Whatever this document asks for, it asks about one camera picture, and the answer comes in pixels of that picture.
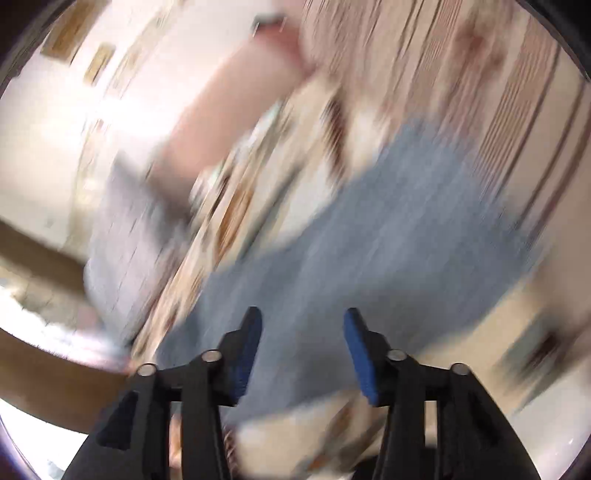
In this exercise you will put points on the grey denim pants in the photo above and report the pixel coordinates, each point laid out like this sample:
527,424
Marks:
369,240

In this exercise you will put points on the grey quilted pillow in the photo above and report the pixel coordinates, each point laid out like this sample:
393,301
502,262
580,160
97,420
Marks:
129,244

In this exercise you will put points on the black clip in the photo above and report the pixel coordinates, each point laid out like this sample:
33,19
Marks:
268,22

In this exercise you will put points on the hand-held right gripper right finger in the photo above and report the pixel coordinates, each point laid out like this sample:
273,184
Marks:
360,355

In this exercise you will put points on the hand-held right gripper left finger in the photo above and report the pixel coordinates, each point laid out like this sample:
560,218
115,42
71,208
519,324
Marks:
242,350

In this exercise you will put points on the pink sofa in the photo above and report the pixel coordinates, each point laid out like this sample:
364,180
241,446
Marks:
221,120

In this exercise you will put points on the striped floral pillow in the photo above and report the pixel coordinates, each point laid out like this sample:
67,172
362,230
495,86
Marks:
438,78

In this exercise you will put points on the leaf print blanket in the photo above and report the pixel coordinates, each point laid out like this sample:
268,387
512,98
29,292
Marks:
258,198

